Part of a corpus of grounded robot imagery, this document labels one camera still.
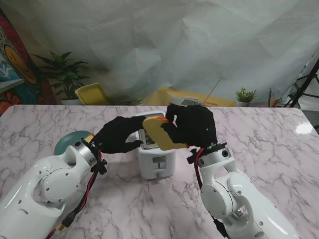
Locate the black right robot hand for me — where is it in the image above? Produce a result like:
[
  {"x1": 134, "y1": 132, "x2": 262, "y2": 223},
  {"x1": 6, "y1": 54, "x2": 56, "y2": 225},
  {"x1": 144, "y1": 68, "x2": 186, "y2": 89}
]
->
[{"x1": 160, "y1": 104, "x2": 218, "y2": 149}]

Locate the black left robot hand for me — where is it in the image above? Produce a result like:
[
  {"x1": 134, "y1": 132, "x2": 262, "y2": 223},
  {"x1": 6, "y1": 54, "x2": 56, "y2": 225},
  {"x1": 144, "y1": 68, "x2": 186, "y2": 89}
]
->
[{"x1": 93, "y1": 116, "x2": 150, "y2": 154}]

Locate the silver open laptop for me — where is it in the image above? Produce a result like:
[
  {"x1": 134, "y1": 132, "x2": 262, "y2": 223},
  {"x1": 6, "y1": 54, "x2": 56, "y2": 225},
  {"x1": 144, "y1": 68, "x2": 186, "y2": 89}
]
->
[{"x1": 168, "y1": 77, "x2": 222, "y2": 107}]

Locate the yellow desk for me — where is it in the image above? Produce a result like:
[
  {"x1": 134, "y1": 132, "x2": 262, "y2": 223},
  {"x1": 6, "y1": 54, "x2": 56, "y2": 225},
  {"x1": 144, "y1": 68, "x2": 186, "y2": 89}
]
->
[{"x1": 142, "y1": 85, "x2": 236, "y2": 107}]

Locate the yellow plastic chair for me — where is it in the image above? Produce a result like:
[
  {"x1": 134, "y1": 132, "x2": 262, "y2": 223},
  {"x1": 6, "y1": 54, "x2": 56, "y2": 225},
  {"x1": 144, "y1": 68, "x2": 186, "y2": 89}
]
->
[{"x1": 74, "y1": 83, "x2": 113, "y2": 105}]

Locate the teal round plate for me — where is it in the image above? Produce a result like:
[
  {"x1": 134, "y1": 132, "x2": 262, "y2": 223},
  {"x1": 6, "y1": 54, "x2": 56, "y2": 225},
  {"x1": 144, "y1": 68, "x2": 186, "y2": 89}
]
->
[{"x1": 54, "y1": 131, "x2": 93, "y2": 155}]

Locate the small green potted plant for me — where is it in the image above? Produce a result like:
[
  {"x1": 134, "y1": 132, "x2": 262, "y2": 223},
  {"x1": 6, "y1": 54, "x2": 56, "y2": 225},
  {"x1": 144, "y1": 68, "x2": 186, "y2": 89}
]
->
[{"x1": 235, "y1": 87, "x2": 258, "y2": 108}]

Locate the white two-slot toaster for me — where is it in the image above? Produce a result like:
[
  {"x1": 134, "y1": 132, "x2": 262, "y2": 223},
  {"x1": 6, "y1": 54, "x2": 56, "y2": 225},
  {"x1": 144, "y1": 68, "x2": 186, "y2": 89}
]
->
[{"x1": 136, "y1": 112, "x2": 177, "y2": 180}]

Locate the large leafy potted plant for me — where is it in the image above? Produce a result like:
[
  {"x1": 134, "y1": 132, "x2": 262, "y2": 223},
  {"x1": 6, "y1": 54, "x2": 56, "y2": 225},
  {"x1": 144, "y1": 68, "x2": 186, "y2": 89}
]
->
[{"x1": 32, "y1": 49, "x2": 90, "y2": 105}]

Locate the white backdrop sheet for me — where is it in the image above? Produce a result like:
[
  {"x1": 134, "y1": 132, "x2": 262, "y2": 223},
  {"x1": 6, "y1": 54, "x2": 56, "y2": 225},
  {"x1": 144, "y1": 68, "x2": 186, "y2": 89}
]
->
[{"x1": 0, "y1": 0, "x2": 319, "y2": 105}]

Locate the black tripod stand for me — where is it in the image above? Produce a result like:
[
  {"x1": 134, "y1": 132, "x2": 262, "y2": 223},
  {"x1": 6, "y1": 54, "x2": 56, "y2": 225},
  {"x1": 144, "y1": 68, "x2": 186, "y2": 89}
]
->
[{"x1": 289, "y1": 53, "x2": 319, "y2": 108}]

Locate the colourful mural banner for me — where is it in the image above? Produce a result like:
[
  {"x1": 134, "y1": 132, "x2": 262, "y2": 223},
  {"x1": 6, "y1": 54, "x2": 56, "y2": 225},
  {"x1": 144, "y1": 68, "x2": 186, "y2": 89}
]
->
[{"x1": 0, "y1": 7, "x2": 58, "y2": 118}]

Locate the red black right arm cable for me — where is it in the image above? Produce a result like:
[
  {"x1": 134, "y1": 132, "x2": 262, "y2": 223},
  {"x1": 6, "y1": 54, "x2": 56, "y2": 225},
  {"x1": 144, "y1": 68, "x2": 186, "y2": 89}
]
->
[{"x1": 186, "y1": 146, "x2": 231, "y2": 239}]

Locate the red black arm cable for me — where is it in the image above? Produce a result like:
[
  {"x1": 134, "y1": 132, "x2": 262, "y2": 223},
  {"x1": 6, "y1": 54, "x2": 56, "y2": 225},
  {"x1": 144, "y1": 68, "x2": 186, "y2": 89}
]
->
[
  {"x1": 186, "y1": 146, "x2": 231, "y2": 239},
  {"x1": 44, "y1": 146, "x2": 108, "y2": 237}
]

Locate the red black left arm cable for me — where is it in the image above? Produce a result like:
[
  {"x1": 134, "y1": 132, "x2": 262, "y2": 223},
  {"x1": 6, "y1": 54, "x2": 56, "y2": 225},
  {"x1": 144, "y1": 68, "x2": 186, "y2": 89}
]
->
[{"x1": 44, "y1": 146, "x2": 108, "y2": 237}]

